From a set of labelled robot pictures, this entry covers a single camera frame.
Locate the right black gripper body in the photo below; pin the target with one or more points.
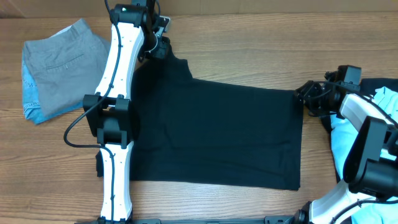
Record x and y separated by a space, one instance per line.
319 106

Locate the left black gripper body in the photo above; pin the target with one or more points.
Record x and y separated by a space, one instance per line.
159 51

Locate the black t-shirt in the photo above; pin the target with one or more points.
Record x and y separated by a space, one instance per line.
213 133

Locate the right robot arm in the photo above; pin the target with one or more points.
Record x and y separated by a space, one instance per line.
368 178

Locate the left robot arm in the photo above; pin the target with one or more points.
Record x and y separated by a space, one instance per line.
137 30

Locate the black garment under pile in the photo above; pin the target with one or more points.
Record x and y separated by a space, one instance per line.
343 133

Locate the grey folded shorts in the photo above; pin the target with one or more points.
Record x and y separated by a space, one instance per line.
66 66

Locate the blue denim folded garment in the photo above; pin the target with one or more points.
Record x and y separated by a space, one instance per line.
30 99

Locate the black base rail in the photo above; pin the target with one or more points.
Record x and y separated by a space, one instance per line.
266 220

